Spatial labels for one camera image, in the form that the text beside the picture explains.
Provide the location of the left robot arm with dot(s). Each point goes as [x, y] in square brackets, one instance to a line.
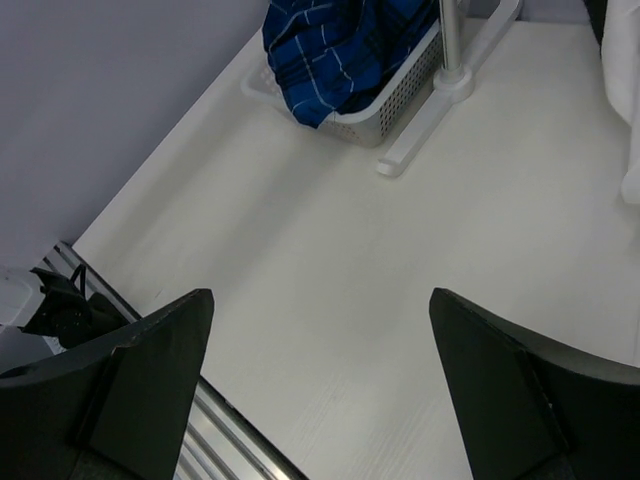
[48, 304]

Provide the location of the white plastic basket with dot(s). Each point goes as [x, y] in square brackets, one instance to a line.
[370, 126]

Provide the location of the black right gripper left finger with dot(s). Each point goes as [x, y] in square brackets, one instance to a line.
[115, 407]

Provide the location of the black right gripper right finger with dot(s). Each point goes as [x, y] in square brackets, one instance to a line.
[530, 407]

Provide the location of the white shirt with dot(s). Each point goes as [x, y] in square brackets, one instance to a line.
[620, 60]

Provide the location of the blue plaid shirt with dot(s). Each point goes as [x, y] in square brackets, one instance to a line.
[334, 57]

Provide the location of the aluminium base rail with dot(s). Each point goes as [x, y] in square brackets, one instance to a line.
[219, 442]

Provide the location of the white clothes rack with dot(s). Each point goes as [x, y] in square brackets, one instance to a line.
[453, 83]

